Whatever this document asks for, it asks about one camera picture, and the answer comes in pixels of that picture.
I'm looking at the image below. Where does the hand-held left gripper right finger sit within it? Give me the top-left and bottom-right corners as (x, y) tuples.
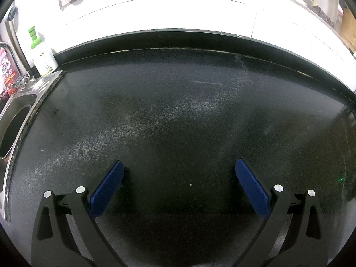
(235, 158), (329, 267)

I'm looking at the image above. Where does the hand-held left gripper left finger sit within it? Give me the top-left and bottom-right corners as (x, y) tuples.
(31, 160), (125, 267)

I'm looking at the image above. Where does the stainless steel sink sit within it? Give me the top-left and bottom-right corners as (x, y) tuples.
(0, 71), (67, 223)

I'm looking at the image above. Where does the green cap soap bottle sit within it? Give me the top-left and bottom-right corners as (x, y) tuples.
(27, 26), (59, 76)

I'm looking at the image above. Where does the red printed package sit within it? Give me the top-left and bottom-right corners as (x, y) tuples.
(0, 47), (23, 93)

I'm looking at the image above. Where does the metal faucet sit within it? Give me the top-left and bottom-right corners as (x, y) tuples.
(0, 42), (35, 85)

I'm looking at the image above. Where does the bamboo utensil holder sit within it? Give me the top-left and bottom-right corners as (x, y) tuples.
(340, 8), (356, 53)

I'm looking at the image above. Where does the glass jar with beans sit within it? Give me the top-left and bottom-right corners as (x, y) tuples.
(311, 0), (340, 28)

